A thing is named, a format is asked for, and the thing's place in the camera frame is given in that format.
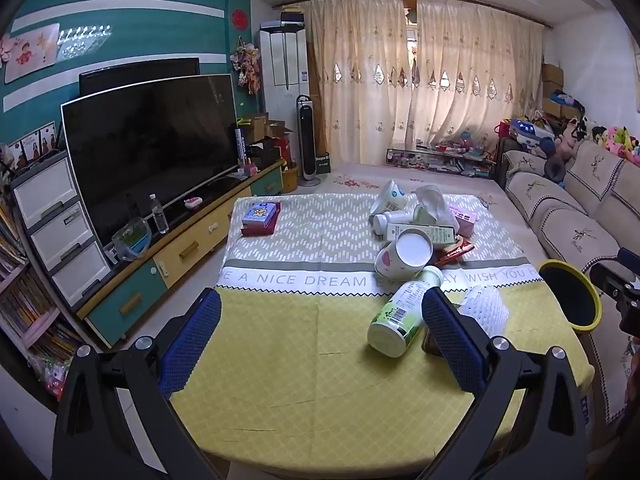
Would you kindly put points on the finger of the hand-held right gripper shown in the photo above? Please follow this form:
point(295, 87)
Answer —
point(631, 262)
point(607, 280)

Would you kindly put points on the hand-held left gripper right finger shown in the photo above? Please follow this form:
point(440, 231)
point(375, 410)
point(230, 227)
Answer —
point(452, 340)

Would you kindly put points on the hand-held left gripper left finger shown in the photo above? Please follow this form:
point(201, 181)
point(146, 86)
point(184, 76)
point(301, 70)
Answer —
point(192, 340)

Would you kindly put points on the yellow-rimmed black bin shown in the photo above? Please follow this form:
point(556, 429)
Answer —
point(570, 300)

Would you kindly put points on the white foam fruit net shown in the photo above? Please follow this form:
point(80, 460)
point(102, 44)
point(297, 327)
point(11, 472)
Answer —
point(487, 307)

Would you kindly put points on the green and white plastic bottle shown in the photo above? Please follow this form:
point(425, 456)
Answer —
point(400, 310)

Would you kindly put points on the red snack wrapper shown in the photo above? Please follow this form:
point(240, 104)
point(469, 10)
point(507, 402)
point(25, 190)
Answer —
point(455, 251)

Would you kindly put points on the white paper cup pink print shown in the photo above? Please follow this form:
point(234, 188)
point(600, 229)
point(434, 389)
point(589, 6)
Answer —
point(412, 250)

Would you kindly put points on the pale green tree-print carton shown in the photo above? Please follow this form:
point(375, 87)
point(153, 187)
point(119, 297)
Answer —
point(440, 234)

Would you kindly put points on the pink cardboard box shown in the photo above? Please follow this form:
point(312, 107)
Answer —
point(465, 217)

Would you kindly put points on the small white plastic bottle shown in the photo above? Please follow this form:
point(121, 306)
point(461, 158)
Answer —
point(397, 217)

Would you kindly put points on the white plastic pouch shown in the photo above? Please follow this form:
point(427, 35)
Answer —
point(390, 197)

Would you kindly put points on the beige sofa with covers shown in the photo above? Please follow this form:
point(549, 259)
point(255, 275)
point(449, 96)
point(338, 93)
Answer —
point(575, 210)

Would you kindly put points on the green and yellow television cabinet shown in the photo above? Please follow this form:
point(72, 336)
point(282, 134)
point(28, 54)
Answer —
point(190, 250)

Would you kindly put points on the pile of plush toys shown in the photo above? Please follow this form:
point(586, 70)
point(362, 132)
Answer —
point(615, 137)

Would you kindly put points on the clear water bottle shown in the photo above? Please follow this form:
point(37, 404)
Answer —
point(160, 217)

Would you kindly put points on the flat red box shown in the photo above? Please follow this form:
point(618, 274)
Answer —
point(257, 231)

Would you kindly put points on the small pink toy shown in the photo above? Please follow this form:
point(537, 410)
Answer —
point(193, 202)

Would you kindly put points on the blue star-print card box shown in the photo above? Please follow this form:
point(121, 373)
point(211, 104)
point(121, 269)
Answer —
point(261, 212)

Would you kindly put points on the blue star-print toy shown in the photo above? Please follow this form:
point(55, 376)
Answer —
point(530, 132)

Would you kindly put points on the bookshelf with books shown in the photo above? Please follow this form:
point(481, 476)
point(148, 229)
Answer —
point(25, 305)

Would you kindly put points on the white plastic drawer unit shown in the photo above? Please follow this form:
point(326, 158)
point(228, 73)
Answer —
point(60, 230)

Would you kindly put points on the low glass table with clutter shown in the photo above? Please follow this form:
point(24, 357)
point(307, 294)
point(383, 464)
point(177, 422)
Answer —
point(440, 160)

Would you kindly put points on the yellow wooden bucket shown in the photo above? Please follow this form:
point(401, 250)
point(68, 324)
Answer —
point(289, 177)

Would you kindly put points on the stack of cardboard boxes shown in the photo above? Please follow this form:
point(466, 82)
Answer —
point(552, 85)

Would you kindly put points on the large curved black television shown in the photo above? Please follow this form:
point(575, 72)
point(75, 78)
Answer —
point(150, 150)

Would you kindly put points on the tall black and white box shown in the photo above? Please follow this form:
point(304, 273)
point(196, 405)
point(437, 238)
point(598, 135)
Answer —
point(240, 145)

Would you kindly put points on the tall red box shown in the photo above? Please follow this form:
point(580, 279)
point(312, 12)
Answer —
point(284, 152)

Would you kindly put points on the small dark green box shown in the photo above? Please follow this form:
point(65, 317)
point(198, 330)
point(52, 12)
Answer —
point(323, 163)

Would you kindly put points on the open cardboard box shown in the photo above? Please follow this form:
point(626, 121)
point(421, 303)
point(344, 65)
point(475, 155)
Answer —
point(280, 130)
point(255, 127)

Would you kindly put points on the black tower fan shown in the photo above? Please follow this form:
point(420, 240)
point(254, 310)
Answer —
point(306, 135)

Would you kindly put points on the cream embroidered curtain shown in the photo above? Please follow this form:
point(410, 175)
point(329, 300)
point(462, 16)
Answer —
point(475, 85)
point(360, 90)

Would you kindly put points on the framed photos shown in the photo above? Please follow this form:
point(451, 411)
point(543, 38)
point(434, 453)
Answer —
point(35, 145)

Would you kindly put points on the ceiling air vent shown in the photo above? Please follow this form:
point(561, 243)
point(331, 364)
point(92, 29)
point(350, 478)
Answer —
point(594, 2)

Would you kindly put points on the smaller black television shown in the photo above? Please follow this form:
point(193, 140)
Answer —
point(140, 70)

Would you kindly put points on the artificial flower decoration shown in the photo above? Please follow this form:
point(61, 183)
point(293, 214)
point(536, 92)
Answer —
point(246, 65)

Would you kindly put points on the white standing air conditioner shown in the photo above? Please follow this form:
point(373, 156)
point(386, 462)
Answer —
point(282, 65)

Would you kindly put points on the box on air conditioner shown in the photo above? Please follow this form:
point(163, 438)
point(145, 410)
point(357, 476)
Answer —
point(287, 19)

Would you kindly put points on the crystal wall decoration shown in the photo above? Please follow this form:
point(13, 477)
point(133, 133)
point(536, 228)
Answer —
point(82, 42)

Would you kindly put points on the round red wall ornament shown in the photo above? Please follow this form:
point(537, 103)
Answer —
point(239, 17)

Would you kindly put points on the cartoon wall poster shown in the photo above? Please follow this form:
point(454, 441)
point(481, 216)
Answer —
point(30, 52)

